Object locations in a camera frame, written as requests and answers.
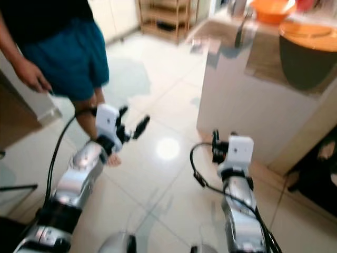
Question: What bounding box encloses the white table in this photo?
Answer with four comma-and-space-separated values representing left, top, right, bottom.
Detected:
196, 8, 337, 176

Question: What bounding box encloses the black chair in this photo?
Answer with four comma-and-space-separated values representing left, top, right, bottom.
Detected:
286, 139, 337, 210

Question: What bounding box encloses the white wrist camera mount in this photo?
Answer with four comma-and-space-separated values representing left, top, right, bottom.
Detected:
95, 104, 121, 139
220, 135, 255, 174

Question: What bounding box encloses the person in blue shorts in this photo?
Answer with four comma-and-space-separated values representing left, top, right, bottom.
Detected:
0, 0, 123, 168

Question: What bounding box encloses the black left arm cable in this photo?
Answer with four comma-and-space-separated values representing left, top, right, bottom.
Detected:
45, 105, 97, 203

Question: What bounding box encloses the dark utensil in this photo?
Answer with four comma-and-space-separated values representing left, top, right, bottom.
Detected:
235, 17, 251, 49

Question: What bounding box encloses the orange plastic bowl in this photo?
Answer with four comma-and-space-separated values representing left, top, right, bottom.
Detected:
249, 0, 297, 26

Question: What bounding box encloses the grey robot left leg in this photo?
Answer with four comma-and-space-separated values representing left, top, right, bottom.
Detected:
97, 230, 137, 253

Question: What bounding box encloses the wooden shelf rack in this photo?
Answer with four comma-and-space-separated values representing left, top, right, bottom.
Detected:
138, 0, 200, 44

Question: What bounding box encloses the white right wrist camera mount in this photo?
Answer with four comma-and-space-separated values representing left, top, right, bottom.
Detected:
220, 135, 255, 174

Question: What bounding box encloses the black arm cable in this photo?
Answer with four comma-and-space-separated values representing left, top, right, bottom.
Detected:
190, 141, 283, 253
45, 105, 97, 203

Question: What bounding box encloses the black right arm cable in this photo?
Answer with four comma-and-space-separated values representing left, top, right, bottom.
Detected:
190, 141, 283, 253

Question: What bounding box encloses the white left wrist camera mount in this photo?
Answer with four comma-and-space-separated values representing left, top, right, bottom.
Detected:
95, 104, 121, 139

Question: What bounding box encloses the brown table mat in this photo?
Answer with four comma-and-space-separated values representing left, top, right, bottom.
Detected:
187, 20, 337, 96

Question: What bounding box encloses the person's right hand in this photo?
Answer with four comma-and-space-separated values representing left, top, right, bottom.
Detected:
13, 57, 54, 95

